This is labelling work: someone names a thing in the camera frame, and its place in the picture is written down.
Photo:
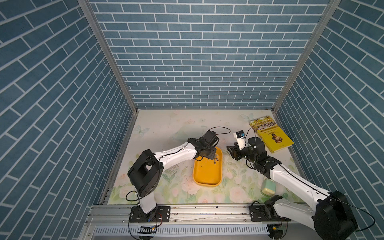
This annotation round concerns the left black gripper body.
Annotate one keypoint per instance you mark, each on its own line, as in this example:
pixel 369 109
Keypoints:
pixel 209 152

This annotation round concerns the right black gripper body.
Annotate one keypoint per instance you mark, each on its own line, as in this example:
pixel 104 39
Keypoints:
pixel 244 153

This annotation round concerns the yellow plastic storage tray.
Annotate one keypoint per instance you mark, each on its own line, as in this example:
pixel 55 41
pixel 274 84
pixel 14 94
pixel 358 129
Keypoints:
pixel 208 174

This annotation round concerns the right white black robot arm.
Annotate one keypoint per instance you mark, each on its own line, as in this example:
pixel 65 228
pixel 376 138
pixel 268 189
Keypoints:
pixel 328 213

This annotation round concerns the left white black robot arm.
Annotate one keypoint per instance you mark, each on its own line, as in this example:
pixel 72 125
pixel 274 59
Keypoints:
pixel 147 170

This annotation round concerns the yellow book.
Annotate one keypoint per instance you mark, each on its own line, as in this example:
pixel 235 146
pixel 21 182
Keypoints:
pixel 271 134

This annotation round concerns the pale green soap bar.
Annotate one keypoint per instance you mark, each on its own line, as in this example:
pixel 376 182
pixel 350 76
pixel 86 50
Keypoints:
pixel 268 188

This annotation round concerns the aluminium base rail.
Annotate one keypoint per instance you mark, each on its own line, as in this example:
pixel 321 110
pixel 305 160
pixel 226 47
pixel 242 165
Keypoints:
pixel 181 214

